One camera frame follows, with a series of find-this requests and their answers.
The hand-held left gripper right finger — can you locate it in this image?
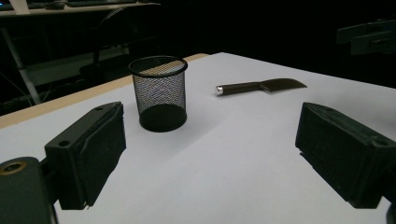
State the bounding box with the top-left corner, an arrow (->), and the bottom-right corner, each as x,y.
294,102 -> 396,210

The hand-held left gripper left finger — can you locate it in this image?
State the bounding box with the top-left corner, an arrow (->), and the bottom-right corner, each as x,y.
44,101 -> 127,211

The black mesh pen holder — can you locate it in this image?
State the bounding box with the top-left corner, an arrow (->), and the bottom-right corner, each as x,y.
128,55 -> 189,133

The black office chair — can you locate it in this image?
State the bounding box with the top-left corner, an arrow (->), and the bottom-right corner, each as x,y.
78,7 -> 148,82

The grey metal stand pole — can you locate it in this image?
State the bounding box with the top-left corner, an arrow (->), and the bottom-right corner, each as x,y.
0,27 -> 42,105

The white desk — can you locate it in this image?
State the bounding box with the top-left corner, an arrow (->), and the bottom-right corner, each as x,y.
0,1 -> 162,18

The black keyboard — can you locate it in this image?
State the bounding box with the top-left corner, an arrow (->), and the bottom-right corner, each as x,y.
64,0 -> 138,8

